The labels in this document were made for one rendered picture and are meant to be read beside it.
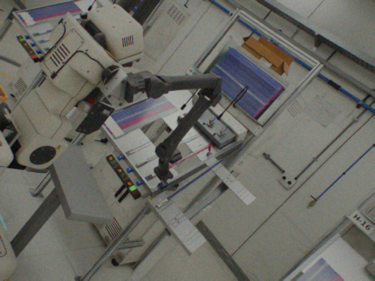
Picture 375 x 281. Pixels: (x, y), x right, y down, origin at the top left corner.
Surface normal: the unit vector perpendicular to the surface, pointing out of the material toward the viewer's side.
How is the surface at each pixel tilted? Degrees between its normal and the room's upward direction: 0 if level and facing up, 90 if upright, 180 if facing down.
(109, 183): 90
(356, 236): 90
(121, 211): 90
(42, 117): 82
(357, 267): 44
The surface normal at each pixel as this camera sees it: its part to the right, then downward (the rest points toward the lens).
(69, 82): 0.59, 0.64
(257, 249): -0.48, -0.18
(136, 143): 0.10, -0.65
